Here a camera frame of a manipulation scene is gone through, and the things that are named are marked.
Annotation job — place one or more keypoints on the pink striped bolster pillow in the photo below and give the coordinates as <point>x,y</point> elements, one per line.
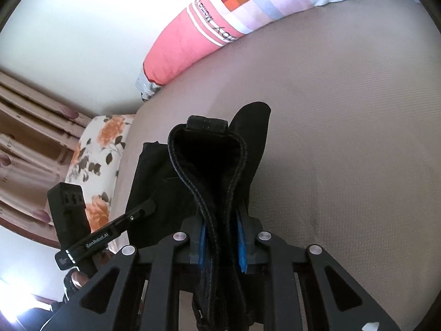
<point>204,27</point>

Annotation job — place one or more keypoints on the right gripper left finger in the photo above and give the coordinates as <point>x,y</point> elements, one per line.
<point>137,289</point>

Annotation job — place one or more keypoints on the beige patterned curtain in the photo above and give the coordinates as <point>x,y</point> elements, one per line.
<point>38,138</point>

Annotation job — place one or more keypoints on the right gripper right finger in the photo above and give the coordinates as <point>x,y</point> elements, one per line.
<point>294,288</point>

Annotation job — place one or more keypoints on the person's left hand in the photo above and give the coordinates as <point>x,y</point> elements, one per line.
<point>75,279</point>

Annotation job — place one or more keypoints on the floral orange rose pillow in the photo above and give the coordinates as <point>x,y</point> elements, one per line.
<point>95,164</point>

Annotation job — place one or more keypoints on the beige textured bed mattress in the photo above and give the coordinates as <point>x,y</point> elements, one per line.
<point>352,160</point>

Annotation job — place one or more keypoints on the black denim pants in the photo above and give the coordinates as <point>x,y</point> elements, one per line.
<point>205,169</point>

